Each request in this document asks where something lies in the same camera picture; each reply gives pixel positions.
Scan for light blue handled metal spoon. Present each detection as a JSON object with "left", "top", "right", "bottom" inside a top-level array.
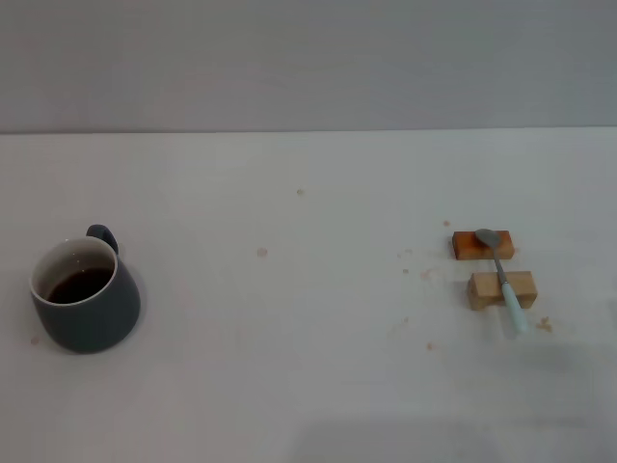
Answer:
[{"left": 473, "top": 228, "right": 529, "bottom": 338}]

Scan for dark grey ceramic coffee cup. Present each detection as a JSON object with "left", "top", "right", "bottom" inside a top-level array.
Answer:
[{"left": 29, "top": 224, "right": 143, "bottom": 354}]

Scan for orange-brown wooden block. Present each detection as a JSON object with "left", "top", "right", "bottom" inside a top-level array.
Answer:
[{"left": 451, "top": 230, "right": 515, "bottom": 261}]

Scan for light wooden bridge block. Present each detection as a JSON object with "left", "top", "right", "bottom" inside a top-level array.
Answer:
[{"left": 466, "top": 270, "right": 538, "bottom": 312}]

